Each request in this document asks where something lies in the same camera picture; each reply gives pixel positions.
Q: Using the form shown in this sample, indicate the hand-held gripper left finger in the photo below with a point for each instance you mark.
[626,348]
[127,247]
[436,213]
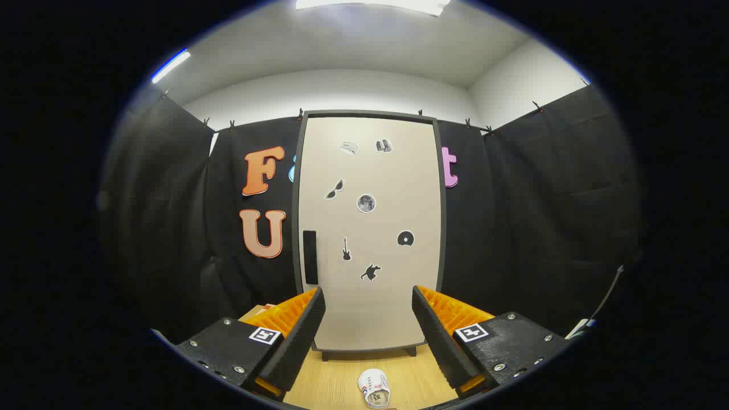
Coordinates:
[299,347]

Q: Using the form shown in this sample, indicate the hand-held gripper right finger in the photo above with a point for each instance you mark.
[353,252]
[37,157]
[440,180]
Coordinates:
[438,341]

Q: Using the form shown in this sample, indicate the white canvas shoe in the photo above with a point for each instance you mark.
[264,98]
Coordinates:
[373,384]

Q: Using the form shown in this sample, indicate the dark grey shoe cabinet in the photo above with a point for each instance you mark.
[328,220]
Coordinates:
[370,113]

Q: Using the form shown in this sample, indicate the tan cover book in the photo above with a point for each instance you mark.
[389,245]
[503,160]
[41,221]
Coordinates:
[262,310]

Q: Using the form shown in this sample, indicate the black backdrop cloth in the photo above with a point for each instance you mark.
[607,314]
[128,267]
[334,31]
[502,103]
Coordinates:
[512,228]

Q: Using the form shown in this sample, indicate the ceiling light strip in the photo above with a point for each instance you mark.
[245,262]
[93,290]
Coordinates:
[171,65]

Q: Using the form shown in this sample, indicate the ceiling light panel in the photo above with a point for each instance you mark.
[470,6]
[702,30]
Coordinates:
[370,4]

